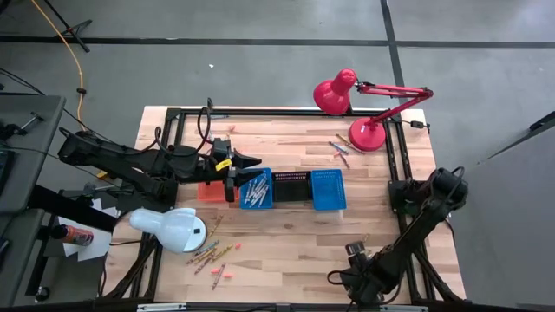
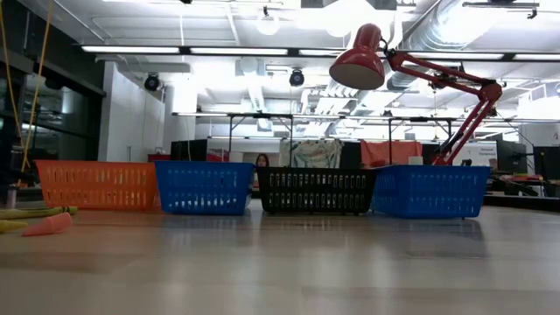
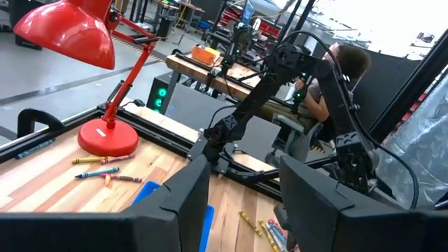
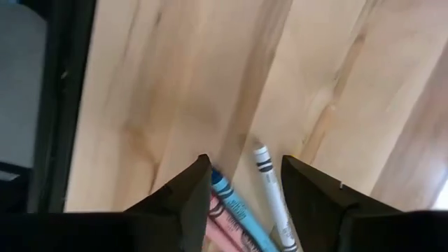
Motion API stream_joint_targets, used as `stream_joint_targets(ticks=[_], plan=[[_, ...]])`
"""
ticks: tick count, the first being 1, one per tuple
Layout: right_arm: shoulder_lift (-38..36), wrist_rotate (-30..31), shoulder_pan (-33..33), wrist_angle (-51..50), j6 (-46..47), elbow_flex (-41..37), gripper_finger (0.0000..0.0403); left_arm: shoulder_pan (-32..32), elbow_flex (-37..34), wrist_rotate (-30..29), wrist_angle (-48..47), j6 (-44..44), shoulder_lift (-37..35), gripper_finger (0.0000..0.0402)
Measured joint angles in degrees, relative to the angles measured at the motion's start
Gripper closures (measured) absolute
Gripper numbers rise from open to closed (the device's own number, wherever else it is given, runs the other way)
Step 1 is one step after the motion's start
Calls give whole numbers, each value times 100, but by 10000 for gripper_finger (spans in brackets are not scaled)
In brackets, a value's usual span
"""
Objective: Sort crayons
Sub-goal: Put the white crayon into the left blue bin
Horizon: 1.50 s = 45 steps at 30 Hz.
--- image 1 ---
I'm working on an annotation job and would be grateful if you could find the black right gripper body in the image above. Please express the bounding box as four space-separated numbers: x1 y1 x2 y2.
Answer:
342 259 387 307

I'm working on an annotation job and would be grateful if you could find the blue plastic basket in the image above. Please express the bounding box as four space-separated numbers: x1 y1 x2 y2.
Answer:
238 166 275 211
310 168 348 212

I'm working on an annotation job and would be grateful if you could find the grey side table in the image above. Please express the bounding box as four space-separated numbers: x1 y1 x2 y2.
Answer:
0 94 67 214

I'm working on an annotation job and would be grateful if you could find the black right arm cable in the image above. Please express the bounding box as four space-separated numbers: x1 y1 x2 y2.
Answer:
326 268 404 312

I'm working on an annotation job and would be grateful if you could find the white desk lamp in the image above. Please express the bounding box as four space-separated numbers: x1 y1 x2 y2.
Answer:
128 206 209 255

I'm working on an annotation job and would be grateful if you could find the black beam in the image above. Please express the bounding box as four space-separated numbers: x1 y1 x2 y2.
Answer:
28 185 119 233

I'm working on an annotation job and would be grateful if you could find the red crayon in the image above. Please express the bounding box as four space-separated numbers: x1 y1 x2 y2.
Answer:
211 262 226 291

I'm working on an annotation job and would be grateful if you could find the black bar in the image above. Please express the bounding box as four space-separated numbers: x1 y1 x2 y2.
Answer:
501 110 555 152

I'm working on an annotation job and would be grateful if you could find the yellow cable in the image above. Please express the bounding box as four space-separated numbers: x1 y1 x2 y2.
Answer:
29 0 109 179

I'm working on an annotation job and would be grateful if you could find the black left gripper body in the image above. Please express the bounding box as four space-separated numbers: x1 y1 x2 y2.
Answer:
190 151 238 203

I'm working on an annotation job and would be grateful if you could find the black tripod stand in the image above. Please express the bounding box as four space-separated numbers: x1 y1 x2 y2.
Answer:
41 0 94 54

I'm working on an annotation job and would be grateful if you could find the orange plastic basket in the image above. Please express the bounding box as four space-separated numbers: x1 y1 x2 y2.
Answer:
197 180 240 204

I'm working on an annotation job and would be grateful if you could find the black plastic basket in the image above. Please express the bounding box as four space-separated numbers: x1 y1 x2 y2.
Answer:
271 171 314 204

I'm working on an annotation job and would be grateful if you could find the black metal tool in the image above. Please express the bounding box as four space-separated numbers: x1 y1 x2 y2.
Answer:
0 111 46 140

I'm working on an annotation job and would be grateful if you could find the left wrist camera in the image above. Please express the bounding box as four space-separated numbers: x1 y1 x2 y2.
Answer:
211 137 232 159

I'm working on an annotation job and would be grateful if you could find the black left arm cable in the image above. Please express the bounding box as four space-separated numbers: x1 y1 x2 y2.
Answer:
153 106 218 166

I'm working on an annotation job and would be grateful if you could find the orange spray can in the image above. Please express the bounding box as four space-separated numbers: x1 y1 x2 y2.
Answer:
50 224 95 247

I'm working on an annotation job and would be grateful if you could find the black floor cable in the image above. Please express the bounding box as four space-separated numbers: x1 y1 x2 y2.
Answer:
0 67 109 144

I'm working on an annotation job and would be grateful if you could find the silver metal bracket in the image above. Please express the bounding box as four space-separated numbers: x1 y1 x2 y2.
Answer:
136 302 187 312
379 304 429 312

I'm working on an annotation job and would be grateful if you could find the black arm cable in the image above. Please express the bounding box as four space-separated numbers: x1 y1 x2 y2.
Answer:
326 268 404 312
153 106 218 166

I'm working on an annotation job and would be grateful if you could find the white paper sheet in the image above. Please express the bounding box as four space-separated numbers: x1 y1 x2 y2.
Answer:
57 198 118 263

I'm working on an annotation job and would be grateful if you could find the red desk lamp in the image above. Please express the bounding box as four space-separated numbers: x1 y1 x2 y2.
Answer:
312 68 434 153

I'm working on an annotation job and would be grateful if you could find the teal crayon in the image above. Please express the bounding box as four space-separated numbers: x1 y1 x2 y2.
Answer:
193 240 220 257

